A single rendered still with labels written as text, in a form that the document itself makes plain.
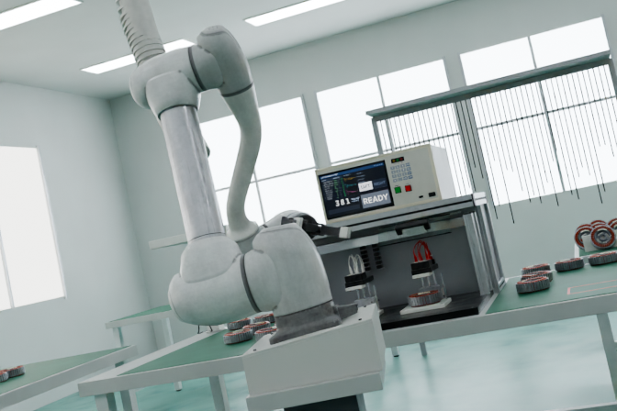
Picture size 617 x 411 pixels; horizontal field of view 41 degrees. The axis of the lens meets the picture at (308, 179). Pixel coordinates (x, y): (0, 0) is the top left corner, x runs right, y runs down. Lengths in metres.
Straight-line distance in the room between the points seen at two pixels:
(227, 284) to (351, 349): 0.34
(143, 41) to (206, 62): 1.98
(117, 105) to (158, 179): 1.09
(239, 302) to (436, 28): 7.58
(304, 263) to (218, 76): 0.58
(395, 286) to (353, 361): 1.16
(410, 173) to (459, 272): 0.41
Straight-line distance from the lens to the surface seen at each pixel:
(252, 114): 2.31
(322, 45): 9.70
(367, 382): 1.95
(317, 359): 1.97
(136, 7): 4.27
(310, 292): 2.02
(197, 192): 2.15
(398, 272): 3.09
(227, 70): 2.25
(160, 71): 2.27
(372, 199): 2.97
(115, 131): 10.71
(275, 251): 2.01
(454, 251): 3.04
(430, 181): 2.92
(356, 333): 1.95
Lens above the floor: 1.09
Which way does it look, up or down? 4 degrees up
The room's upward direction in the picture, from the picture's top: 12 degrees counter-clockwise
